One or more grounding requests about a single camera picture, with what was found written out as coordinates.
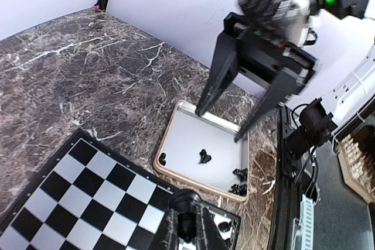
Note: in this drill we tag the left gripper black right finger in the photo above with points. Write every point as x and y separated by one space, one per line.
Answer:
207 234

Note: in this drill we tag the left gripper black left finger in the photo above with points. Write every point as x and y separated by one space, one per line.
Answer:
166 236

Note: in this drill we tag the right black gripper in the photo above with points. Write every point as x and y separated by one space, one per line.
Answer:
261 59

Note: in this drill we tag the black chess piece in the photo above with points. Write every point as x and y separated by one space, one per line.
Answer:
241 174
204 157
185 202
239 189
224 226

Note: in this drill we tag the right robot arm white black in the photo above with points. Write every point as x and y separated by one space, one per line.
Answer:
345 75

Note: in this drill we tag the black chess piece in tray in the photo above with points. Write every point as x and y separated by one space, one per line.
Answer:
239 189
241 174
204 157

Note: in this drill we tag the black chess piece tray corner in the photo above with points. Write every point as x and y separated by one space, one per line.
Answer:
162 159

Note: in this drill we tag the black grey chess board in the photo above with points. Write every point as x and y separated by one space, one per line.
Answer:
87 197

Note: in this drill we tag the wooden tray with dark base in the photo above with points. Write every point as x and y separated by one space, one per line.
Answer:
186 135

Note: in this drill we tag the black front rail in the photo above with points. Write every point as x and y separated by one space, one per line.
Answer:
285 230

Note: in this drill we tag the white slotted cable duct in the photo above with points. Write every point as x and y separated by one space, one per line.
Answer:
306 222

